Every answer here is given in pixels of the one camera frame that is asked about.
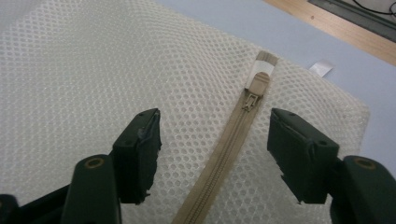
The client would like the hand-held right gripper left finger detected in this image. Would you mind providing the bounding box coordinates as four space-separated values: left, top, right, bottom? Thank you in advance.
110 107 163 206

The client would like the black floor cable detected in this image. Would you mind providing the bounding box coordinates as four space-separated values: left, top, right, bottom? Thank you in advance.
353 0 396 17

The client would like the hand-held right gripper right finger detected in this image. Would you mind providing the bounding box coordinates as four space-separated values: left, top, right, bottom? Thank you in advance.
266 107 341 205

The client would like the white mesh laundry bag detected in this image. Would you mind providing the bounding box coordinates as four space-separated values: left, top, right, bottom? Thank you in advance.
0 0 372 224

